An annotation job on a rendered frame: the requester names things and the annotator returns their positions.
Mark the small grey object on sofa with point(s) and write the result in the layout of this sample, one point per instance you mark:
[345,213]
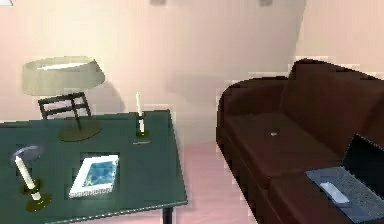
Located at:
[273,134]

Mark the dark brown sofa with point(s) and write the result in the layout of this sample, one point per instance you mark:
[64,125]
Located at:
[300,126]

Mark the grey laptop with black screen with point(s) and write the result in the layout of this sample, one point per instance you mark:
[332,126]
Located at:
[360,180]

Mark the white candle in dark holder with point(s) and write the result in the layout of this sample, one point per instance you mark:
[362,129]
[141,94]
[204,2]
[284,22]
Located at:
[141,120]
[28,180]

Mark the small grey pen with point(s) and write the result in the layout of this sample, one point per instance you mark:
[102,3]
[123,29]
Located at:
[142,142]

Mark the dark green table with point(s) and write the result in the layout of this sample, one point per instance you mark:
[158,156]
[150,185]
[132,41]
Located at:
[146,173]

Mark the white book with blue cover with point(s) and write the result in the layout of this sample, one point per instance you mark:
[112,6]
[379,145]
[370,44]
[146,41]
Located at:
[96,175]

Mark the table lamp with olive shade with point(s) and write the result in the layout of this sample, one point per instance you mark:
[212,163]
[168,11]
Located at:
[63,76]

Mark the black slatted chair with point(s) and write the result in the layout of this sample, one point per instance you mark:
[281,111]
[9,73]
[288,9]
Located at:
[55,107]

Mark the clear glass plate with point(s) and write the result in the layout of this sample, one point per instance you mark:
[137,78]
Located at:
[31,152]

